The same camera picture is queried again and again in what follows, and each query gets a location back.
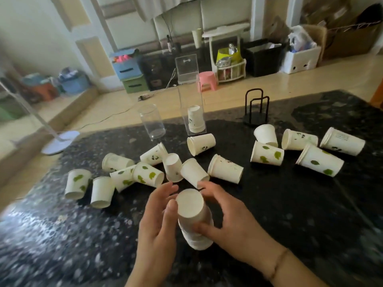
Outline person's right hand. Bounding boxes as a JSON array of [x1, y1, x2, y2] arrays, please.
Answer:
[[193, 180, 288, 279]]

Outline person's left hand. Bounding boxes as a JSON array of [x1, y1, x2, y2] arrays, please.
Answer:
[[135, 182, 179, 267]]

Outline nested white cup stack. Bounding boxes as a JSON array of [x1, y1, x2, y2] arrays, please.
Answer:
[[175, 188, 215, 251]]

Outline person's right forearm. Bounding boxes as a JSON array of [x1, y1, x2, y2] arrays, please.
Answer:
[[267, 249, 330, 287]]

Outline person's left forearm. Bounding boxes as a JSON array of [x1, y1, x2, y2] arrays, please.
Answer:
[[125, 260, 172, 287]]

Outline scattered leaf-print paper cups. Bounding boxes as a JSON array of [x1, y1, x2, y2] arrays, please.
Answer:
[[64, 124, 366, 209]]

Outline clear plastic cylinder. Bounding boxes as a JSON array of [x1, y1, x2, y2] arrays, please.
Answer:
[[137, 104, 167, 140]]

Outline short upturned cup pile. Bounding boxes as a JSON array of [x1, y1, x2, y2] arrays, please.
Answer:
[[188, 105, 206, 134]]

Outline clear acrylic cup dispenser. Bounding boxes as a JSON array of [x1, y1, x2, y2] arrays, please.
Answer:
[[175, 54, 207, 137]]

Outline white standing fan base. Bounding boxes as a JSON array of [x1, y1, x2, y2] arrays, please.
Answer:
[[0, 80, 81, 156]]

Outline green drawer box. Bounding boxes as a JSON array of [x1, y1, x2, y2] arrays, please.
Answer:
[[122, 75, 149, 94]]

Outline pink plastic stool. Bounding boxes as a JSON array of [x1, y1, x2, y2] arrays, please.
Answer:
[[197, 71, 218, 92]]

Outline black drawer cabinet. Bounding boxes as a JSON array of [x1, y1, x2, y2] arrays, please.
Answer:
[[140, 52, 180, 92]]

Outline blue drawer box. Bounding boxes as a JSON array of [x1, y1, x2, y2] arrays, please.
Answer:
[[110, 49, 144, 81]]

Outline white shelf rack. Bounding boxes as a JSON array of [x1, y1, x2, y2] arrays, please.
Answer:
[[202, 23, 251, 84]]

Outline blue laundry basket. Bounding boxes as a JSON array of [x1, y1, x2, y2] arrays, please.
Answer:
[[58, 68, 90, 95]]

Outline yellow-green pot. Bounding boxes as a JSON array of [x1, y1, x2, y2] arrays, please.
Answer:
[[216, 47, 242, 65]]

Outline black storage bin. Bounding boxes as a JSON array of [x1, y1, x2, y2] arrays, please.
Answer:
[[242, 38, 287, 78]]

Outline white storage box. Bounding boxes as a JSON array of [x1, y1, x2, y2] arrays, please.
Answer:
[[281, 45, 322, 75]]

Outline brown cardboard box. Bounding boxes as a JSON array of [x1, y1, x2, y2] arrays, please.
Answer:
[[324, 22, 382, 60]]

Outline white floor cable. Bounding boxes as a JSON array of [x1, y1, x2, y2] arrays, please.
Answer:
[[73, 68, 177, 132]]

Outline black wire holder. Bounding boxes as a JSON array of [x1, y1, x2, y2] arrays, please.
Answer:
[[243, 88, 270, 127]]

